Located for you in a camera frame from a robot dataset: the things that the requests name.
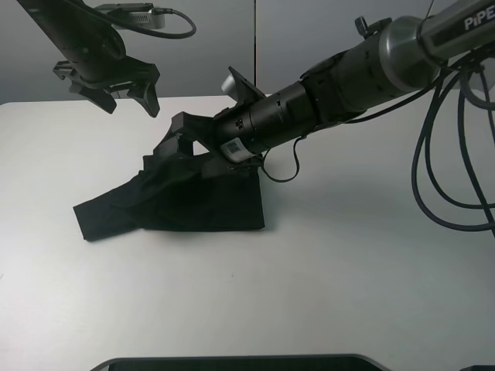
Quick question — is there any dark robot base front edge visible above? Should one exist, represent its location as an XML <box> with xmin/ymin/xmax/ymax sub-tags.
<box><xmin>94</xmin><ymin>354</ymin><xmax>387</xmax><ymax>371</ymax></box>

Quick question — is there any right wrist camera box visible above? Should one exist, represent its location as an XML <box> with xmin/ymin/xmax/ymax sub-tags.
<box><xmin>221</xmin><ymin>66</ymin><xmax>266</xmax><ymax>107</ymax></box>

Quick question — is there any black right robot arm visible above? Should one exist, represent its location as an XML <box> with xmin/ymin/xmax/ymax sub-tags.
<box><xmin>154</xmin><ymin>1</ymin><xmax>494</xmax><ymax>176</ymax></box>

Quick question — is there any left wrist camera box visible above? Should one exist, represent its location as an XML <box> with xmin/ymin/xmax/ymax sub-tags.
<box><xmin>95</xmin><ymin>3</ymin><xmax>165</xmax><ymax>30</ymax></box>

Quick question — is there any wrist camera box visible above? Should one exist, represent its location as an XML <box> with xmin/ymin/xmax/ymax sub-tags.
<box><xmin>95</xmin><ymin>3</ymin><xmax>165</xmax><ymax>30</ymax></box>
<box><xmin>221</xmin><ymin>66</ymin><xmax>266</xmax><ymax>107</ymax></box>

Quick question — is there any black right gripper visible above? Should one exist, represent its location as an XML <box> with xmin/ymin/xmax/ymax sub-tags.
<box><xmin>153</xmin><ymin>110</ymin><xmax>265</xmax><ymax>180</ymax></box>

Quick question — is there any black printed t-shirt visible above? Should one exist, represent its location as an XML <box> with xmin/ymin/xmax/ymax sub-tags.
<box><xmin>73</xmin><ymin>156</ymin><xmax>265</xmax><ymax>242</ymax></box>

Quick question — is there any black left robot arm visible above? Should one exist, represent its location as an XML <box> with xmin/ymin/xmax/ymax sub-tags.
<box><xmin>19</xmin><ymin>1</ymin><xmax>160</xmax><ymax>117</ymax></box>

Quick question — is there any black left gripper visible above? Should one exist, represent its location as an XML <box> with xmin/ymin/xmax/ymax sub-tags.
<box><xmin>53</xmin><ymin>56</ymin><xmax>160</xmax><ymax>118</ymax></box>

